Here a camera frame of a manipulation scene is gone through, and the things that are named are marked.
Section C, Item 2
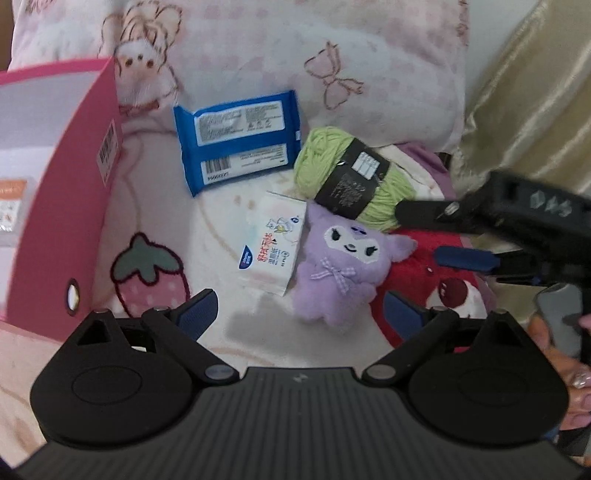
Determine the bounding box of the green yarn ball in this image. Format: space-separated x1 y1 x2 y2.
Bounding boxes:
294 127 416 234

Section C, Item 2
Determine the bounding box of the blue wet wipes pack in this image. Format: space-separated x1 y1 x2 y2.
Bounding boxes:
173 90 303 198

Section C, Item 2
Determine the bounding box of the pink checked pillow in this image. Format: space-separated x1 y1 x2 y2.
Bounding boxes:
9 0 472 153

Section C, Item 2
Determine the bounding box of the clear box with orange label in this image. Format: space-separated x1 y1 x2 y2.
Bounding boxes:
0 178 28 236

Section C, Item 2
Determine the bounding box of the pink cardboard box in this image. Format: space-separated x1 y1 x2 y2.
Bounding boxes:
0 58 123 333

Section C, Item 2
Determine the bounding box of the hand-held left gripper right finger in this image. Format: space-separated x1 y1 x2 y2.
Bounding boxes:
361 290 527 383

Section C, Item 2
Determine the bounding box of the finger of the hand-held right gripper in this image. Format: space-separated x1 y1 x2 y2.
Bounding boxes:
394 199 476 229
434 246 539 283

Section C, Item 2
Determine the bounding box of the purple plush toy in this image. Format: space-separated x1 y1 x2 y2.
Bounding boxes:
293 200 419 328

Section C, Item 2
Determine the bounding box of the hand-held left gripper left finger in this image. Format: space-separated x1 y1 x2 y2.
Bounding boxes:
76 289 235 385

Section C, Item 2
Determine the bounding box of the white tissue packet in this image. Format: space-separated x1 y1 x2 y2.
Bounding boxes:
235 191 308 296

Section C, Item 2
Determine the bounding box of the person's right hand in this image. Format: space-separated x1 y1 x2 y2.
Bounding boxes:
526 316 591 430

